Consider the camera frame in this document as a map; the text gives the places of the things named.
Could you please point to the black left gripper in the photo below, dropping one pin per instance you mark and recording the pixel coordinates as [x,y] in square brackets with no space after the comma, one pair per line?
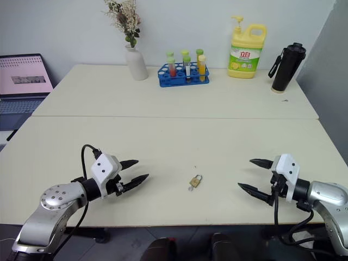
[113,187]

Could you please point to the yellow-capped tube, orange liquid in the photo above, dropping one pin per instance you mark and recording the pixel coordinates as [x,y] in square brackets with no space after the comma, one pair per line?
[202,68]

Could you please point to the dried flower bouquet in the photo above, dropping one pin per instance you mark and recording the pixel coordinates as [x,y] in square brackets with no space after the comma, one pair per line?
[125,19]

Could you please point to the white ceramic vase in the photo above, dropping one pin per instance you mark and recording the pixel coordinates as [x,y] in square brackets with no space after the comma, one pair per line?
[137,65]

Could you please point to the green-capped test tube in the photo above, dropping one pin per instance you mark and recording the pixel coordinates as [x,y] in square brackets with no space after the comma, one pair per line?
[185,52]
[199,52]
[170,53]

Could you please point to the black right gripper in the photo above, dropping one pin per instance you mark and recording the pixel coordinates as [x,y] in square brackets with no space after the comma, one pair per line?
[281,187]

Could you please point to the small brass padlock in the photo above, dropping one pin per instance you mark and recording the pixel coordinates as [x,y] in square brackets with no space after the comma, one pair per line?
[195,181]

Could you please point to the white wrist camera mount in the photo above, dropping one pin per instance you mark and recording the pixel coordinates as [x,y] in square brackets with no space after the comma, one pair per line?
[288,170]
[104,168]

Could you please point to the yellow dish soap pump bottle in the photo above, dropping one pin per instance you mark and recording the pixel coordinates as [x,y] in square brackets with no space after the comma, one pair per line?
[244,49]

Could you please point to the blue test tube rack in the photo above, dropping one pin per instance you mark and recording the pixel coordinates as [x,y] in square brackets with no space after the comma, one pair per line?
[166,81]

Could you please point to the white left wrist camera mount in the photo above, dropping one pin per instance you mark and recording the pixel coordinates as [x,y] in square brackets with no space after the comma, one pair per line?
[104,168]

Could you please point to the green-capped tube, white label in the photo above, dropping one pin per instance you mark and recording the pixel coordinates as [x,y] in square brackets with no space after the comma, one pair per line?
[187,66]

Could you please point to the green-capped tube, red liquid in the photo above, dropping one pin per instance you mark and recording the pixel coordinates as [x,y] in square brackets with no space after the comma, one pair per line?
[172,68]

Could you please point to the dark rounded shape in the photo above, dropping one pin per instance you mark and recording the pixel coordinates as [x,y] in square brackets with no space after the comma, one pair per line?
[159,250]

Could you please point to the thin black rod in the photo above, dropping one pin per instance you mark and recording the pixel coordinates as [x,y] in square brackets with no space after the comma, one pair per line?
[12,135]

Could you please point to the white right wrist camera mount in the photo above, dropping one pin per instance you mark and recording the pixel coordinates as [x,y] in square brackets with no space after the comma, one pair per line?
[288,170]

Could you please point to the open laptop computer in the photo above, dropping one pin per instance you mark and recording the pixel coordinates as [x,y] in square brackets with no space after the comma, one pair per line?
[21,81]

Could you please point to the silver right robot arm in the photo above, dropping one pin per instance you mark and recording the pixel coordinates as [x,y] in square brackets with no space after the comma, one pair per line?
[329,201]

